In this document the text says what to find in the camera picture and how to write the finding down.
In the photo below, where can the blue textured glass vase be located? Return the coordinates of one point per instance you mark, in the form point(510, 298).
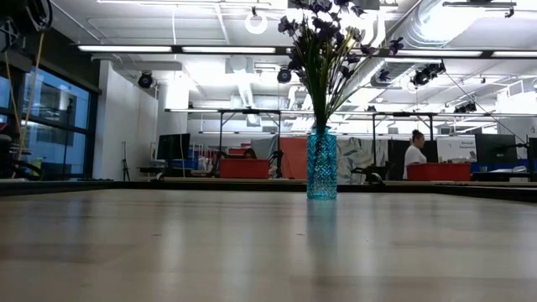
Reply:
point(321, 168)

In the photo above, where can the black background robot arm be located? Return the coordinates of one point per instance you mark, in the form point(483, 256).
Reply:
point(373, 178)

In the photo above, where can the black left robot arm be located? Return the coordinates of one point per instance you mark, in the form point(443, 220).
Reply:
point(17, 17)

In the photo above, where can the grey cloth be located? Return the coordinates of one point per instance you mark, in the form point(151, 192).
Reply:
point(264, 144)

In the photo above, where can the person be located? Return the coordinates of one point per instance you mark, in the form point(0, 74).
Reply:
point(413, 157)
point(250, 153)

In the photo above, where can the orange cloth panel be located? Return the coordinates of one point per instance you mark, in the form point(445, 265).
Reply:
point(293, 157)

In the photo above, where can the red plastic bin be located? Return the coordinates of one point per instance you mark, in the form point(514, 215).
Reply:
point(243, 168)
point(438, 172)

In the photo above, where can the round black ceiling speaker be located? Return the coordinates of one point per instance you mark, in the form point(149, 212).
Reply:
point(284, 75)
point(145, 79)

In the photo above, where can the floral patterned curtain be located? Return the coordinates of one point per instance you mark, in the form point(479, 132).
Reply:
point(356, 159)

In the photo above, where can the black computer monitor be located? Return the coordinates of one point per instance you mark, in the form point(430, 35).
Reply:
point(495, 149)
point(173, 147)

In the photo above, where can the long ceiling light tube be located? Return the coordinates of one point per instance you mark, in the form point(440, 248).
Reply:
point(516, 54)
point(228, 49)
point(126, 48)
point(453, 53)

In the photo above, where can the black tripod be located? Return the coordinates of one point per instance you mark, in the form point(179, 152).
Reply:
point(124, 165)

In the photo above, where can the black ceiling spotlight cluster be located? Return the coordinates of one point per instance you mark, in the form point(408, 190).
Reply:
point(425, 75)
point(465, 108)

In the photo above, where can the white sign board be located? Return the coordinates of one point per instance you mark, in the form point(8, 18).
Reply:
point(455, 151)

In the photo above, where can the black framed window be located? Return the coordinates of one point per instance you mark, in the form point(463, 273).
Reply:
point(54, 100)

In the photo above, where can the pale green cup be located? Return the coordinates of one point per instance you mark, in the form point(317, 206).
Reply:
point(36, 168)

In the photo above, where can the black ceiling track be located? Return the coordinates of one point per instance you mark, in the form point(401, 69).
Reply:
point(478, 4)

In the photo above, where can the black metal gantry frame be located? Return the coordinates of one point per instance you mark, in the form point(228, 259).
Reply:
point(403, 113)
point(251, 111)

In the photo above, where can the silver ventilation duct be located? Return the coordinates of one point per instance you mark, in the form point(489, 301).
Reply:
point(423, 29)

